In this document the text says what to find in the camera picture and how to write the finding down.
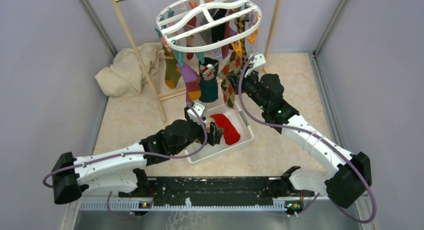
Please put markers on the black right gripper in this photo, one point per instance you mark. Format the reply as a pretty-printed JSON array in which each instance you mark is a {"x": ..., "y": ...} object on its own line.
[{"x": 244, "y": 79}]

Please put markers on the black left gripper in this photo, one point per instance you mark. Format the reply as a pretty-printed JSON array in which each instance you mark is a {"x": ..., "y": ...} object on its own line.
[{"x": 214, "y": 134}]

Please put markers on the red sock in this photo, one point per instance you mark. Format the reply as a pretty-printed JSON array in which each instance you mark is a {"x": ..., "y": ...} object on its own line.
[{"x": 231, "y": 136}]

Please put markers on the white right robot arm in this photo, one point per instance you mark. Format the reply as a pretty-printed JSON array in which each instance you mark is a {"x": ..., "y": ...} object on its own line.
[{"x": 328, "y": 158}]

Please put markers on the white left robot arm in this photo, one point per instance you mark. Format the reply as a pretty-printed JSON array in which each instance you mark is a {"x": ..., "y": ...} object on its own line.
[{"x": 122, "y": 171}]

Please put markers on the white oval clip hanger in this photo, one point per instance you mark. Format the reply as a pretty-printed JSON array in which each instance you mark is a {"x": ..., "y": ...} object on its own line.
[{"x": 186, "y": 18}]

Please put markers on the white plastic basket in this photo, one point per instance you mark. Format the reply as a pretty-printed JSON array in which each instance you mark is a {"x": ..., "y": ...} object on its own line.
[{"x": 238, "y": 119}]

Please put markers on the brown beige argyle sock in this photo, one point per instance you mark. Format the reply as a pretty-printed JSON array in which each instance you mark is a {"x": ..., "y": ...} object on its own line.
[{"x": 228, "y": 74}]

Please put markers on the dark teal sock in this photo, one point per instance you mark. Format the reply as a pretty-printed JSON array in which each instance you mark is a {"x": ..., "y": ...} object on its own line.
[{"x": 208, "y": 72}]

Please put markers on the beige crumpled cloth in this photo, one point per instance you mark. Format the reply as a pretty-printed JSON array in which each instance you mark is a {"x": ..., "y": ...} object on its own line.
[{"x": 124, "y": 77}]

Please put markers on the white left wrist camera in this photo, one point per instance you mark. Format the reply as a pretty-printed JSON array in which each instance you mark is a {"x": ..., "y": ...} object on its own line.
[{"x": 196, "y": 112}]

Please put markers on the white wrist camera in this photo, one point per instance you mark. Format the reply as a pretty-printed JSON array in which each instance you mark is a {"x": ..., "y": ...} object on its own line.
[
  {"x": 255, "y": 63},
  {"x": 196, "y": 112}
]

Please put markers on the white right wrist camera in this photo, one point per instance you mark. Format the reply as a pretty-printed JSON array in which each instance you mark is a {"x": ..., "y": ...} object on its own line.
[{"x": 255, "y": 63}]

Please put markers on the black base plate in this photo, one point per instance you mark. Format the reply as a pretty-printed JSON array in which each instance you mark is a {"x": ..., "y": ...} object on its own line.
[{"x": 216, "y": 191}]

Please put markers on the aluminium front rail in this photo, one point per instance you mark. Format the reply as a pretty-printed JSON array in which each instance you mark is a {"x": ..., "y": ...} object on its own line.
[{"x": 343, "y": 189}]

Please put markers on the wooden drying rack frame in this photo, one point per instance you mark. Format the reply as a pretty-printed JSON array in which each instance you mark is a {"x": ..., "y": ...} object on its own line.
[{"x": 152, "y": 84}]

